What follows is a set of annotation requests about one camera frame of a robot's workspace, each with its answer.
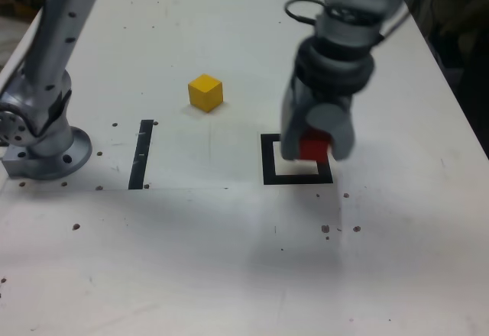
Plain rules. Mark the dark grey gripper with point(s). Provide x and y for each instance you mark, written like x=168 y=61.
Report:
x=324 y=96

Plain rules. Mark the red cube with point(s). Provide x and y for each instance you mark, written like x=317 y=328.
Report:
x=313 y=147

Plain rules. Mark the yellow cube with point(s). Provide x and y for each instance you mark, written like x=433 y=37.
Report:
x=204 y=93

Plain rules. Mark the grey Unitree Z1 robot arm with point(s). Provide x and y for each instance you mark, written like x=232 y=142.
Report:
x=49 y=65

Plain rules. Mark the black tape square outline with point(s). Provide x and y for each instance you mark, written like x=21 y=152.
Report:
x=267 y=168

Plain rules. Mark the black tape strip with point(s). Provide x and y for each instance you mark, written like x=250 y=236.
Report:
x=140 y=152

